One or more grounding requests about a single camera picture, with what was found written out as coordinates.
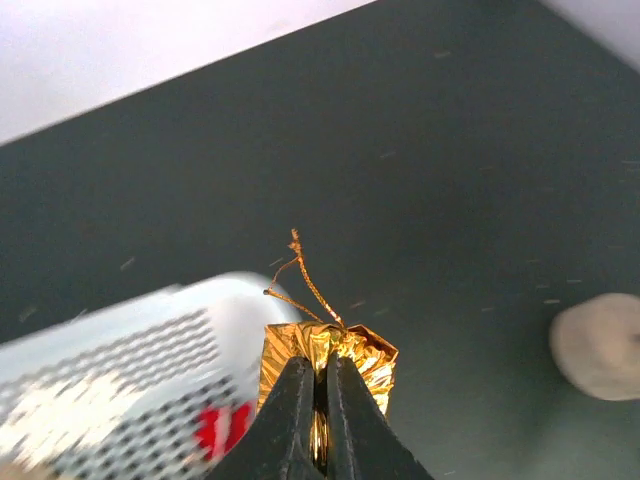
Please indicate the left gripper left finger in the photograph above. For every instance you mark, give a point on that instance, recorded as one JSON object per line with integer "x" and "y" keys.
{"x": 276, "y": 445}

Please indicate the wooden tree base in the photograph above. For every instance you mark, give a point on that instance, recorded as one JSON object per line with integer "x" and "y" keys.
{"x": 595, "y": 346}

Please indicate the gold foil gift box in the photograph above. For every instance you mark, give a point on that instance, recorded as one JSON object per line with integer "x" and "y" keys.
{"x": 316, "y": 340}

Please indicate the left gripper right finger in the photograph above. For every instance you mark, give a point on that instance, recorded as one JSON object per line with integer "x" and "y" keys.
{"x": 361, "y": 445}

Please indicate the white plastic basket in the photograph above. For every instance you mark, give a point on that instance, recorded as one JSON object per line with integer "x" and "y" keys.
{"x": 118, "y": 393}

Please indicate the red santa suit ornament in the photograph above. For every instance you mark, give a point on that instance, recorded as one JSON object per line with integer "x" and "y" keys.
{"x": 219, "y": 429}

